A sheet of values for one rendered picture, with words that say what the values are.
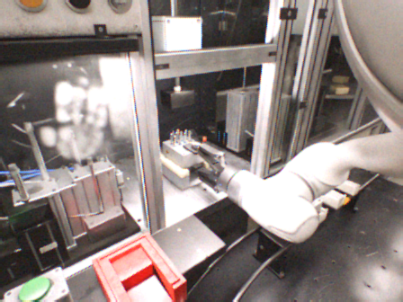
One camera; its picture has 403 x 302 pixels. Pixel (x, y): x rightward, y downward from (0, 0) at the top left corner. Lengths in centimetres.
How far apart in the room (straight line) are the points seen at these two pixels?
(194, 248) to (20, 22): 53
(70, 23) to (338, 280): 94
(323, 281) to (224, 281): 30
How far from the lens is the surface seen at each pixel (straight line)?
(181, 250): 64
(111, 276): 55
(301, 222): 56
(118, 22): 47
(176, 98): 77
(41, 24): 44
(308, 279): 94
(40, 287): 49
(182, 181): 79
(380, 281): 103
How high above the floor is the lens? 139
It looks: 28 degrees down
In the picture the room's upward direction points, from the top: straight up
